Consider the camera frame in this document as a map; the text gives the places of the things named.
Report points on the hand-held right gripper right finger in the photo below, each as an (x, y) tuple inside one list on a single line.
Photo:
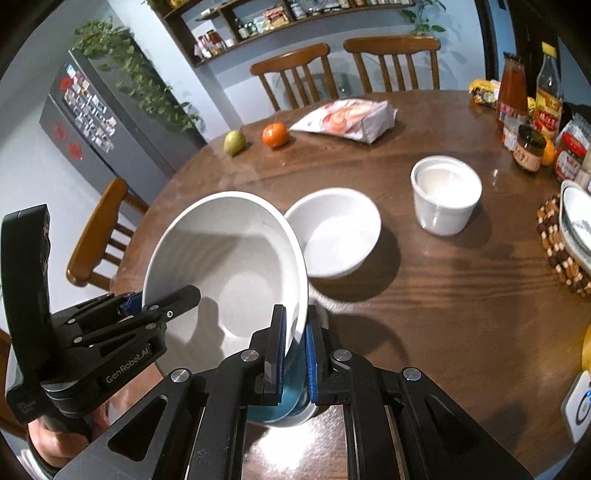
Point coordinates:
[(314, 360)]

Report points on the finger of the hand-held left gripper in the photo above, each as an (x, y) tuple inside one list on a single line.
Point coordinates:
[(131, 304), (180, 300)]

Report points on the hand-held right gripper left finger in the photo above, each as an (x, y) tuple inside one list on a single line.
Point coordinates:
[(277, 360)]

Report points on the blue dish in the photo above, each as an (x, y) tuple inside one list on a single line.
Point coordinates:
[(293, 392)]

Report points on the large white bowl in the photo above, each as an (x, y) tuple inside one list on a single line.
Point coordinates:
[(221, 258)]

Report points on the medium white bowl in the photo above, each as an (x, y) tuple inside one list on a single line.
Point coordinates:
[(337, 230)]

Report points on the white ceramic cup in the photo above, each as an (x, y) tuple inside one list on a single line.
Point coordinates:
[(445, 194)]

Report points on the person's left hand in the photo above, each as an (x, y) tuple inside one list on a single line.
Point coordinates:
[(51, 445)]

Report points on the wooden chair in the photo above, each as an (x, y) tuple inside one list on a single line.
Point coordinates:
[(99, 221), (288, 57), (392, 45)]

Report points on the green pear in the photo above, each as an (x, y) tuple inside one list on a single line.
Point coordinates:
[(234, 143)]

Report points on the grey fridge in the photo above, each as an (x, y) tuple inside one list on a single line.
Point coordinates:
[(138, 138)]

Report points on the orange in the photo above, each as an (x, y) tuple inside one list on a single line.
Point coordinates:
[(275, 135)]

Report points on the cluster of fridge photos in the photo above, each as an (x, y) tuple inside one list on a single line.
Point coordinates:
[(87, 110)]

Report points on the trailing green plant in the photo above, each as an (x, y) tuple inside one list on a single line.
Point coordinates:
[(138, 74)]

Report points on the white snack bag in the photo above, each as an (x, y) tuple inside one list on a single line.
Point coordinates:
[(351, 117)]

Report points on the row of condiment jars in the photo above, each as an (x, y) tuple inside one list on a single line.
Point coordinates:
[(214, 41)]

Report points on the wooden beaded trivet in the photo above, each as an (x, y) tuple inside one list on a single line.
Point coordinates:
[(551, 240)]

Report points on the yellow carton box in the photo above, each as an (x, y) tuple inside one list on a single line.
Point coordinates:
[(587, 346)]

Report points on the dark rimmed white bowl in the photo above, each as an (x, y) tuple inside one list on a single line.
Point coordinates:
[(577, 221)]

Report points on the dark sauce jar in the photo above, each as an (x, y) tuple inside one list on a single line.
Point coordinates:
[(528, 150)]

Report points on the small orange fruit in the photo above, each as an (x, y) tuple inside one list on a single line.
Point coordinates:
[(548, 154)]

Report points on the yellow snack packet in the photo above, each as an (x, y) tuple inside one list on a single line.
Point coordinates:
[(485, 92)]

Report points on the red chili sauce jar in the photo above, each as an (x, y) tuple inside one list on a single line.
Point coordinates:
[(570, 159)]

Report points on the red sauce bottle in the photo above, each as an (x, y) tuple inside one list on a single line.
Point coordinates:
[(512, 87)]

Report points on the yellow capped vinegar bottle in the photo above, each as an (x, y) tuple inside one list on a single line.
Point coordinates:
[(548, 106)]

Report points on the green vine plant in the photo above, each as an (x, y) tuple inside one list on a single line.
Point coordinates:
[(425, 21)]

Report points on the white food packet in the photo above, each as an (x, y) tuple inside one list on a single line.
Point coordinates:
[(582, 124)]

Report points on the dark wooden door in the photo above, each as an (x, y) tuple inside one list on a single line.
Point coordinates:
[(531, 27)]

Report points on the wooden wall shelf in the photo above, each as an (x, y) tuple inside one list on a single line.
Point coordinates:
[(184, 37)]

